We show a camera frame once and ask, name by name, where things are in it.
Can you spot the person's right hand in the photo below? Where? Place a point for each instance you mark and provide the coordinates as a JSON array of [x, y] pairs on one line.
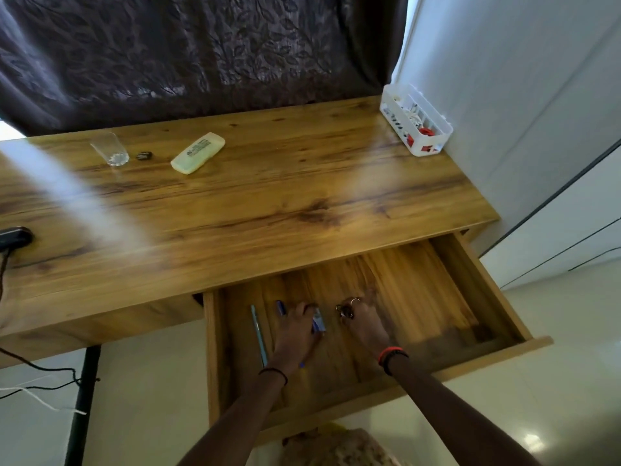
[[371, 330]]

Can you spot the person's left hand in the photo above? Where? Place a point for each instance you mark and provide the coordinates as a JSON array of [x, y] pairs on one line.
[[296, 339]]

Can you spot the white and blue eraser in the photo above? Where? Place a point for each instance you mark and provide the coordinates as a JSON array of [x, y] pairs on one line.
[[318, 325]]

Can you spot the small round silver object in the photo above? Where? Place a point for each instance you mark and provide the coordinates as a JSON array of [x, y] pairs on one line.
[[345, 312]]

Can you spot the blue capped clear pen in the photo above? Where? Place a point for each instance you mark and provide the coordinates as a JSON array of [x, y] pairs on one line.
[[281, 308]]

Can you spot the light blue pen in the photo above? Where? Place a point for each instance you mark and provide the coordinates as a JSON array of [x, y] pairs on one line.
[[258, 334]]

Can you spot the wooden drawer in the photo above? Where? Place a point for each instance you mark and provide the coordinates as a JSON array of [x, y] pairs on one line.
[[427, 296]]

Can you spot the pale green plastic case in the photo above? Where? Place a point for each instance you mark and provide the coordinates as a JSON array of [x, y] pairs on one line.
[[196, 154]]

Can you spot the white plastic slotted basket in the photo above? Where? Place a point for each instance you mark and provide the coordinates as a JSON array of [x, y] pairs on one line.
[[436, 126]]

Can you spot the clear drinking glass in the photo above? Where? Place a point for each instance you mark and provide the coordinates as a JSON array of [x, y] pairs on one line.
[[112, 152]]

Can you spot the black earbuds case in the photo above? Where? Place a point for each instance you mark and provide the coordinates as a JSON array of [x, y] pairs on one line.
[[14, 238]]

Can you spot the person's left forearm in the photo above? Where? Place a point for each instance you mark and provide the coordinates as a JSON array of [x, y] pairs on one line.
[[237, 422]]

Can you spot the person's right forearm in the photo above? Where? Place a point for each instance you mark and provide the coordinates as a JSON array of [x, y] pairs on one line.
[[461, 422]]

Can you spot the red wristband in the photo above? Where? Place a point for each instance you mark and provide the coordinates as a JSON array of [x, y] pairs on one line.
[[388, 351]]

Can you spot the black thread wristband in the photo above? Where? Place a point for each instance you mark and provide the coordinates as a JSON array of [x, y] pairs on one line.
[[274, 370]]

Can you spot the patterned garment fabric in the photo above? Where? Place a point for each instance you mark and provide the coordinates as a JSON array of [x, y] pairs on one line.
[[339, 451]]

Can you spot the white cabinet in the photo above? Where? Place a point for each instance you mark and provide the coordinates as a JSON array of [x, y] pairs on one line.
[[558, 228]]

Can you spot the small dark metal clip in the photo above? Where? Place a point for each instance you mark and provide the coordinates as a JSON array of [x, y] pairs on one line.
[[144, 155]]

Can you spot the brown leaf-patterned curtain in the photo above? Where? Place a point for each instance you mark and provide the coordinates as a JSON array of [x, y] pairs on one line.
[[194, 53]]

